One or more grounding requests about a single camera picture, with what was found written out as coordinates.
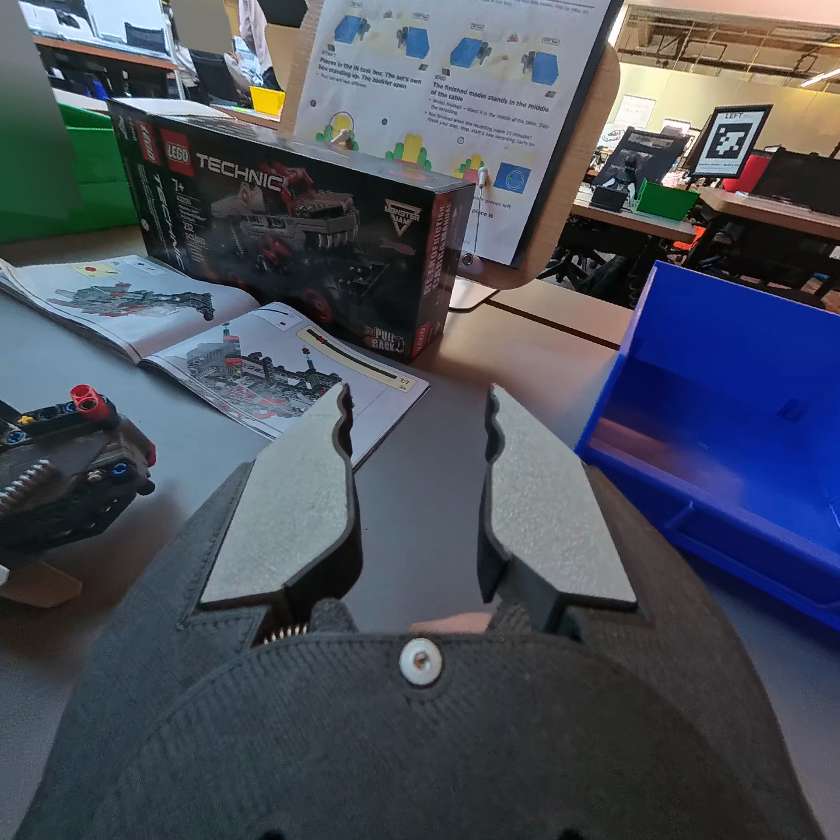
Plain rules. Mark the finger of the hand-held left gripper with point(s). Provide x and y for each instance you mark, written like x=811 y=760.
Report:
x=39 y=584

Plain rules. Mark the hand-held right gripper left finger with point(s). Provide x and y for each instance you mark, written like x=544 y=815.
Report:
x=282 y=518

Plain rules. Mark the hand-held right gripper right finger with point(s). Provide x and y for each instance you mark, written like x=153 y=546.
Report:
x=558 y=525

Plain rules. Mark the black grey lego truck model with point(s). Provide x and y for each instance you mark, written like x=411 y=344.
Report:
x=65 y=485

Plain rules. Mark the black toy set box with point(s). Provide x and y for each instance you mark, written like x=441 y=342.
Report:
x=295 y=262

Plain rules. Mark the person's right hand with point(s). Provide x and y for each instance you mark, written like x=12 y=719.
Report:
x=453 y=623

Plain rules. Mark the blue plastic bin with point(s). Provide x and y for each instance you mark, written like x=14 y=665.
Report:
x=722 y=394

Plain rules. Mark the wooden edged table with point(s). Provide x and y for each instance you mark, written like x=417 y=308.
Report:
x=558 y=312
x=774 y=210
x=630 y=226

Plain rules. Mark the white stand base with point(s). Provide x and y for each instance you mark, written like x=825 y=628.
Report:
x=469 y=295

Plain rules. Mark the open instruction booklet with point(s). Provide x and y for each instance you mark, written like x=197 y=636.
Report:
x=98 y=302

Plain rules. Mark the small green bin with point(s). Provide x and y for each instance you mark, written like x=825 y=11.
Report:
x=666 y=202

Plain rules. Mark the rounded wooden board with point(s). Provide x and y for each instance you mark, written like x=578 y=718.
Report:
x=577 y=164

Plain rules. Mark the dark tilted screen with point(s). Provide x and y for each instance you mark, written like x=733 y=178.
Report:
x=649 y=151

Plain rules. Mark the green plastic bin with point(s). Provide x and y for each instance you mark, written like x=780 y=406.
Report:
x=105 y=170

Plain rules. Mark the yellow box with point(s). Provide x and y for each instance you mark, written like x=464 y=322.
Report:
x=268 y=102

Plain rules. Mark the black monitor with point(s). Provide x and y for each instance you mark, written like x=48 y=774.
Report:
x=800 y=184

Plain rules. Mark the black white marker sign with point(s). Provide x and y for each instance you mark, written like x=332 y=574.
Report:
x=732 y=141

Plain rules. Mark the whiteboard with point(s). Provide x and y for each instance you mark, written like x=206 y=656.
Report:
x=118 y=16

